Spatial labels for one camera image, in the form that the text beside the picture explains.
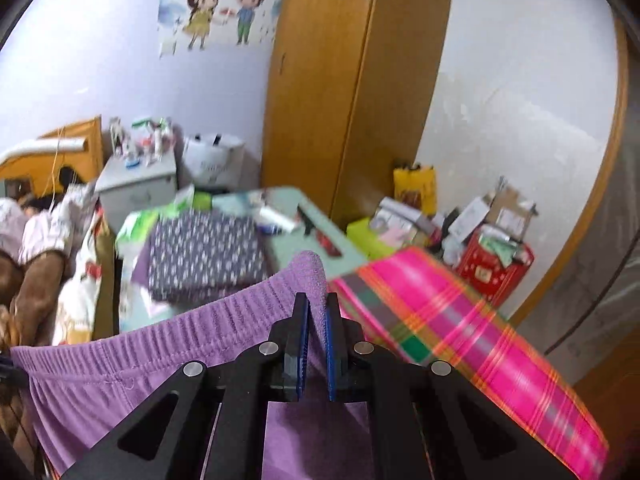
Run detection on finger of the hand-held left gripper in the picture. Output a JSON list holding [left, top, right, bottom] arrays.
[[0, 354, 28, 387]]

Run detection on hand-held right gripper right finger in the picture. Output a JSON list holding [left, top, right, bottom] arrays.
[[324, 292, 576, 480]]

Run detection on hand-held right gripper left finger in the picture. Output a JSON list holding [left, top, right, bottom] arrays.
[[60, 292, 311, 480]]

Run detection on purple fleece pants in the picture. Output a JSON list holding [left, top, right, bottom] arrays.
[[10, 250, 376, 480]]

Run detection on brown plush blanket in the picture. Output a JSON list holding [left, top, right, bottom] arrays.
[[0, 250, 68, 461]]

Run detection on floral bed sheet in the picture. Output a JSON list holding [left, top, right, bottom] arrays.
[[52, 205, 121, 346]]

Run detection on pale green table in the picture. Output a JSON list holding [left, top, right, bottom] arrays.
[[115, 186, 371, 333]]

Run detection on pink plaid tablecloth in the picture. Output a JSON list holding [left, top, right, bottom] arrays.
[[327, 246, 608, 480]]

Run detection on green box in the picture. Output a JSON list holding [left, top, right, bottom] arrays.
[[346, 217, 396, 253]]

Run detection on pink garment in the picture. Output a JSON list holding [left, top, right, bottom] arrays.
[[0, 197, 68, 266]]

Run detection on purple patterned cloth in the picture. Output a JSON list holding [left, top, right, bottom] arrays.
[[147, 209, 268, 301]]

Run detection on red gift box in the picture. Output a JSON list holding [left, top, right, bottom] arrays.
[[456, 227, 535, 306]]

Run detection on yellow bag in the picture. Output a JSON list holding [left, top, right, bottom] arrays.
[[392, 162, 437, 216]]

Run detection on small white box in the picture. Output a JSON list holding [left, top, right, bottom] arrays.
[[447, 195, 488, 241]]

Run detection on white shopping bag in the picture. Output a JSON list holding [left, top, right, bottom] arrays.
[[181, 132, 246, 188]]

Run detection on grey nightstand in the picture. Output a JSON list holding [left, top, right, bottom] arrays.
[[94, 152, 178, 221]]

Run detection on yellow wooden headboard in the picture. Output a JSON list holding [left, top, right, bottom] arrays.
[[0, 116, 103, 196]]

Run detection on brown cardboard box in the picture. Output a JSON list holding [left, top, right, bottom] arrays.
[[482, 175, 538, 233]]

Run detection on cluster of small bottles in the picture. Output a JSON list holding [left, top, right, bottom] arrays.
[[110, 116, 176, 167]]

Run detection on wooden wardrobe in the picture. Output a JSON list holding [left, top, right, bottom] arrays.
[[260, 0, 456, 233]]

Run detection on door frame with plastic curtain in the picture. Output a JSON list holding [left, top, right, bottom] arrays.
[[500, 10, 640, 411]]

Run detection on cartoon wall sticker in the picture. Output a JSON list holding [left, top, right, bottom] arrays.
[[92, 0, 286, 58]]

